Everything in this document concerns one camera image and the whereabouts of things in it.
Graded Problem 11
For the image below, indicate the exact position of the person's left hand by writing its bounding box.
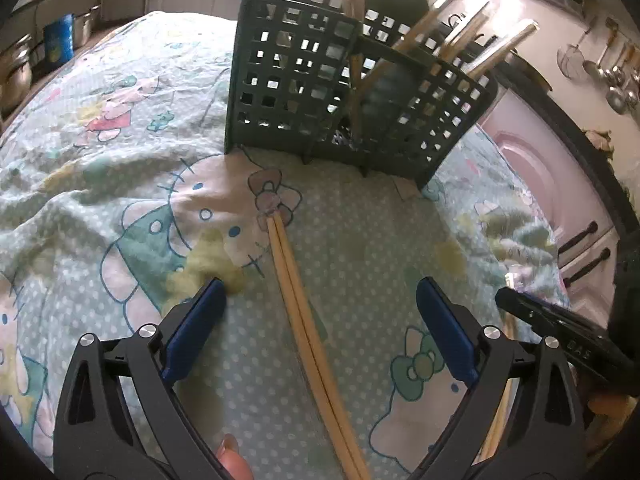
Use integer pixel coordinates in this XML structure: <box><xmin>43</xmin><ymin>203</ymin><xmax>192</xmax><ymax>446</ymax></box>
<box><xmin>216</xmin><ymin>432</ymin><xmax>256</xmax><ymax>480</ymax></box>

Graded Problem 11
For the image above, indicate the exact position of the large steel pot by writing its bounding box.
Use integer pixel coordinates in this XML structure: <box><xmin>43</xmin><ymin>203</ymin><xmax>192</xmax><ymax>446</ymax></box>
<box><xmin>0</xmin><ymin>34</ymin><xmax>34</xmax><ymax>112</ymax></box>

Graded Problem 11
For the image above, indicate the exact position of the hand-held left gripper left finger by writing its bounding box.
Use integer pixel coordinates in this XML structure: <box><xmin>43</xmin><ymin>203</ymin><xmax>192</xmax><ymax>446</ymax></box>
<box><xmin>52</xmin><ymin>276</ymin><xmax>236</xmax><ymax>480</ymax></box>

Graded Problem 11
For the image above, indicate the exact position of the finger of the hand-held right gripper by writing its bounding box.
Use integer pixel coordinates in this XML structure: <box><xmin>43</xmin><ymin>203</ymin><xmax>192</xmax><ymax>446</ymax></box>
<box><xmin>494</xmin><ymin>286</ymin><xmax>633</xmax><ymax>378</ymax></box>

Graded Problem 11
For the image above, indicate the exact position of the pink cabinet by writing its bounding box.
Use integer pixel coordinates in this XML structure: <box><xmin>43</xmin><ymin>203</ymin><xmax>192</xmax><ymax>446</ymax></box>
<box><xmin>475</xmin><ymin>85</ymin><xmax>620</xmax><ymax>303</ymax></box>

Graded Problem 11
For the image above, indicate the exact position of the black cabinet handle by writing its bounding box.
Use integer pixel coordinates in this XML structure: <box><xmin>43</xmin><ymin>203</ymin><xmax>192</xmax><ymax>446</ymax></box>
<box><xmin>556</xmin><ymin>221</ymin><xmax>599</xmax><ymax>257</ymax></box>
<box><xmin>561</xmin><ymin>248</ymin><xmax>613</xmax><ymax>284</ymax></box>

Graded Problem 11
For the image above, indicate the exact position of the dark green plastic utensil basket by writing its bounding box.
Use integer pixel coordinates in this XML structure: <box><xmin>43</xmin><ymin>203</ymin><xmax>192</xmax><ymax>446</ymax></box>
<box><xmin>225</xmin><ymin>0</ymin><xmax>500</xmax><ymax>192</ymax></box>

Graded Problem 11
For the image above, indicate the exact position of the ginger root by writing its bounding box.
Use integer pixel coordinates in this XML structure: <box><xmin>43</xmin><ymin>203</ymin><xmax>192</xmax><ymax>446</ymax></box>
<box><xmin>584</xmin><ymin>129</ymin><xmax>617</xmax><ymax>155</ymax></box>

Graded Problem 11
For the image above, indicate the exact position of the small steel pot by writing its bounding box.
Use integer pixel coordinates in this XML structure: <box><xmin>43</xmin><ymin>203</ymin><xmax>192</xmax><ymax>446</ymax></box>
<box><xmin>74</xmin><ymin>5</ymin><xmax>102</xmax><ymax>49</ymax></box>

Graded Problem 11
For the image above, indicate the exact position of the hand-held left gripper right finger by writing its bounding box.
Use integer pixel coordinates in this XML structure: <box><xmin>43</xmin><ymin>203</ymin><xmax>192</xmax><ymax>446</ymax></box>
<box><xmin>415</xmin><ymin>276</ymin><xmax>588</xmax><ymax>480</ymax></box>

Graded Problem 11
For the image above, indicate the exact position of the person's right hand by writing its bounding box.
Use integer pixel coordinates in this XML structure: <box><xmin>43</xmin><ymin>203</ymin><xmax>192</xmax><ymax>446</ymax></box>
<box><xmin>588</xmin><ymin>393</ymin><xmax>633</xmax><ymax>457</ymax></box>

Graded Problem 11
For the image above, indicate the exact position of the cartoon printed blanket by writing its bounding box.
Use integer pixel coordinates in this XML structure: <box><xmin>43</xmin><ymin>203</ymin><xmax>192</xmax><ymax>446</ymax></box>
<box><xmin>0</xmin><ymin>10</ymin><xmax>571</xmax><ymax>480</ymax></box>

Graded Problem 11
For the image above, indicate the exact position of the blue plastic container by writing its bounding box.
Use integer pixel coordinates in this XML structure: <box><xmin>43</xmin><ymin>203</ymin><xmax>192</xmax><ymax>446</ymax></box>
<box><xmin>43</xmin><ymin>13</ymin><xmax>76</xmax><ymax>64</ymax></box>

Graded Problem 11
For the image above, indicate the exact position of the wire strainer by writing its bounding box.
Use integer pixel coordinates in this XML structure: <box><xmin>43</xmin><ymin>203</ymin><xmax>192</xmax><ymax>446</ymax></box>
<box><xmin>556</xmin><ymin>15</ymin><xmax>599</xmax><ymax>79</ymax></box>

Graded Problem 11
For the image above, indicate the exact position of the steel ladle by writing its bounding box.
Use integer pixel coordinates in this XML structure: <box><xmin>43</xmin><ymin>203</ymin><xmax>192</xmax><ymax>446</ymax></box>
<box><xmin>581</xmin><ymin>19</ymin><xmax>617</xmax><ymax>80</ymax></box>
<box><xmin>605</xmin><ymin>55</ymin><xmax>640</xmax><ymax>115</ymax></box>
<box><xmin>599</xmin><ymin>42</ymin><xmax>630</xmax><ymax>87</ymax></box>

